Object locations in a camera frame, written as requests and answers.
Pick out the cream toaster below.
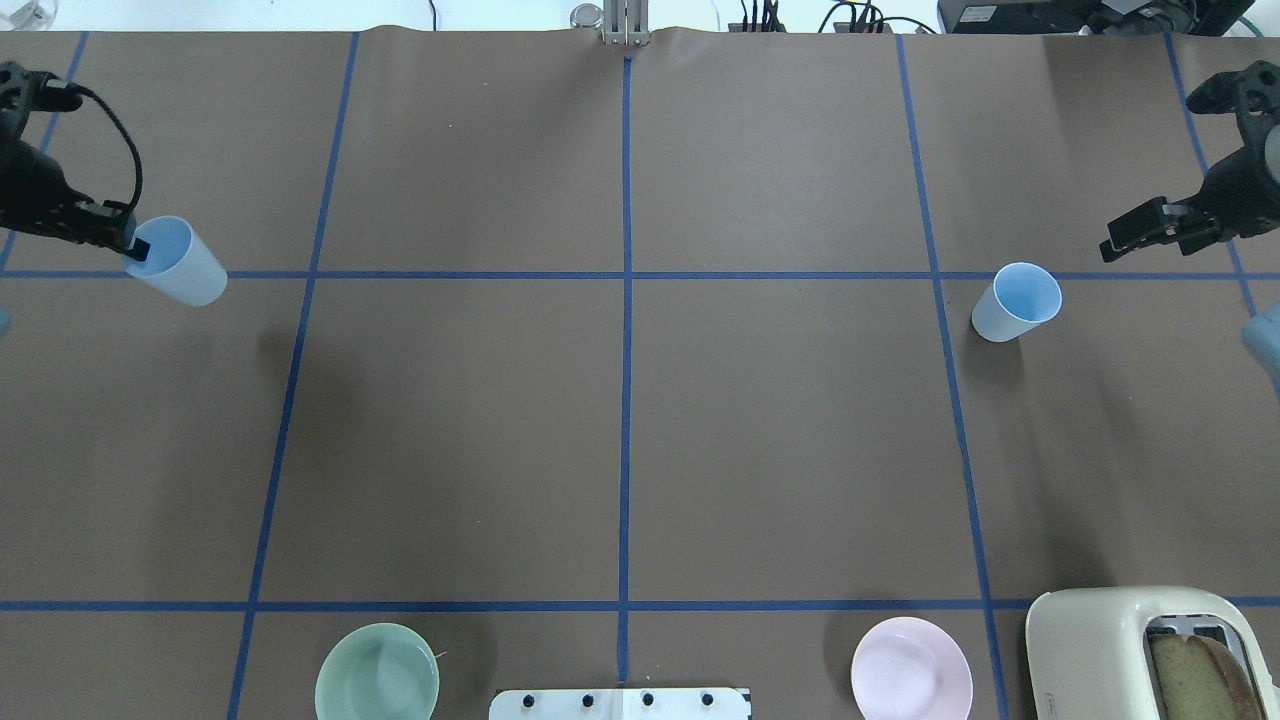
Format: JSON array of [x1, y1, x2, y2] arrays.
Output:
[[1024, 585, 1277, 719]]

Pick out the bread slice in toaster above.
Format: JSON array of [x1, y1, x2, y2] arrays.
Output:
[[1148, 634, 1265, 719]]

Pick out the green bowl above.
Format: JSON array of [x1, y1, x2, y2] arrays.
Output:
[[314, 623, 442, 719]]

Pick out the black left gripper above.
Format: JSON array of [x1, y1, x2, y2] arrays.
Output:
[[1, 140, 150, 263]]

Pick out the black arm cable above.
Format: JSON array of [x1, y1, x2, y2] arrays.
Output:
[[60, 85, 143, 233]]

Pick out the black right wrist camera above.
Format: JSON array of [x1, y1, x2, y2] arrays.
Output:
[[1185, 60, 1279, 117]]

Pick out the pink bowl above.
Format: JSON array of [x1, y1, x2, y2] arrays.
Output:
[[849, 616, 974, 719]]

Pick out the blue cup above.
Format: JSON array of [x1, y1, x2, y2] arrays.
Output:
[[122, 215, 228, 307], [970, 263, 1062, 343]]

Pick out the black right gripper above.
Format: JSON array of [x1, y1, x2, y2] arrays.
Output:
[[1100, 129, 1279, 263]]

